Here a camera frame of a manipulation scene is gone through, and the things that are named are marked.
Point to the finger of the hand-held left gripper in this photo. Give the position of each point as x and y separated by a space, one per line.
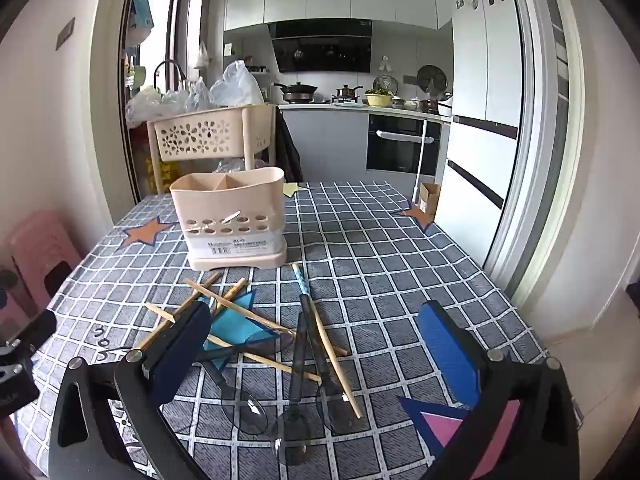
30 330

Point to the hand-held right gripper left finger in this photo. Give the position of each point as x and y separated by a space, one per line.
182 350

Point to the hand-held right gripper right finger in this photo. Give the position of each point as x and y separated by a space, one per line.
447 355

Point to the beige plastic utensil holder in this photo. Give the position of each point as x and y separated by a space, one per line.
220 205

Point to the pink plastic stool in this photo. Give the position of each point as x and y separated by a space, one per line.
40 240

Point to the grey checked tablecloth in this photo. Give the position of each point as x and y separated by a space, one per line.
380 260

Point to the small cardboard box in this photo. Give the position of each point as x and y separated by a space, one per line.
429 200

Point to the yellow foil packages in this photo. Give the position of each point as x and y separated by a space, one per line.
151 175

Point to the white pole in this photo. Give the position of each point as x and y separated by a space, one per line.
420 170

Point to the crumpled clear plastic bag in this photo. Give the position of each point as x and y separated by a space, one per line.
235 164

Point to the white refrigerator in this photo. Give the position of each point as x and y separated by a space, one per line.
470 150

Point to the black built-in oven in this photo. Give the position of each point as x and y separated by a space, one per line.
395 152

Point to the beige flower-cutout storage cart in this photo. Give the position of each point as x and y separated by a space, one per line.
248 140

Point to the dark hanging jacket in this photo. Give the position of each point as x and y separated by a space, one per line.
287 150

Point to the grey kitchen counter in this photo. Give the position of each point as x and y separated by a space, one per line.
325 140

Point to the white rice cooker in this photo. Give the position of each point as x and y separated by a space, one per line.
445 106

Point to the yellow bowl with greens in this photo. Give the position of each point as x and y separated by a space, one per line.
380 101

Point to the white plastic bag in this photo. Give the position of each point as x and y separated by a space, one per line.
237 85

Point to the round metal rack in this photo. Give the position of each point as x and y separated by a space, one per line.
384 82
432 79

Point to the small dark cooking pot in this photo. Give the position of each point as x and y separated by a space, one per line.
348 92

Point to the dark wok with lid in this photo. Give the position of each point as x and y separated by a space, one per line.
298 92

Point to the curved kitchen faucet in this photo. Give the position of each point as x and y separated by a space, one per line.
170 62

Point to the small hanging plastic bag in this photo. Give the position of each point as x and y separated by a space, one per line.
201 56

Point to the black range hood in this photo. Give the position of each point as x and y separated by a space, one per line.
320 50

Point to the blue hanging packet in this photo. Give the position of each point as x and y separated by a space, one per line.
142 7

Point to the white sliding door frame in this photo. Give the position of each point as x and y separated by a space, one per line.
545 135

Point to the grey wall switch panel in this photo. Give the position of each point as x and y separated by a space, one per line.
65 34

